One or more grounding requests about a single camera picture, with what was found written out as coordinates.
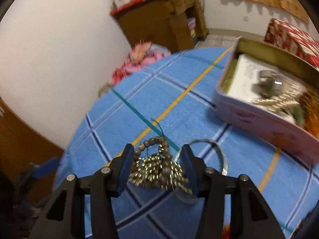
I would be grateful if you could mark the printed paper in tin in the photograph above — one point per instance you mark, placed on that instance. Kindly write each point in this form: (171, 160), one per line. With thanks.
(285, 105)

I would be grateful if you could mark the red patterned bedspread bed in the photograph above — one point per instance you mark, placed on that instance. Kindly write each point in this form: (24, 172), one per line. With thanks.
(286, 36)

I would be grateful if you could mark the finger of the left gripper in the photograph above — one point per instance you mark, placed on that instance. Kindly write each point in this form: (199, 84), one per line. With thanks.
(44, 169)

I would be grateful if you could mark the boxes in desk shelf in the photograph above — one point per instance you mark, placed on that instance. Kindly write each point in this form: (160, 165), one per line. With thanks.
(192, 26)

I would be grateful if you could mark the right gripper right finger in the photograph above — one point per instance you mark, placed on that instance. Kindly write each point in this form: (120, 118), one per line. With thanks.
(250, 215)

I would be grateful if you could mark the pink clothes pile on floor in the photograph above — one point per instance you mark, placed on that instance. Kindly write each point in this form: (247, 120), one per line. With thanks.
(141, 55)

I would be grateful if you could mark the pink metal tin box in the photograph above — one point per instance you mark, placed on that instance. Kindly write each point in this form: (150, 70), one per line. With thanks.
(302, 142)

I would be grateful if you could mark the brown wooden desk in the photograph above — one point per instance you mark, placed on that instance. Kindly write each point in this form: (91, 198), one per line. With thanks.
(164, 22)

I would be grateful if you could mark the blue plaid tablecloth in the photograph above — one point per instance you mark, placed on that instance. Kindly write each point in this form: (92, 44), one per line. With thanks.
(175, 96)

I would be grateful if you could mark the red flat box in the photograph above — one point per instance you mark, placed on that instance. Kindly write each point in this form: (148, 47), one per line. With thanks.
(129, 6)

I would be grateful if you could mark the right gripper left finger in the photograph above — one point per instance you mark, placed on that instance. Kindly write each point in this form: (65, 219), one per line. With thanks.
(63, 215)

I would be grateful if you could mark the red tassel charm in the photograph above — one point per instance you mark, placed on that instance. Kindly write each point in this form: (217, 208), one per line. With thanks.
(226, 232)

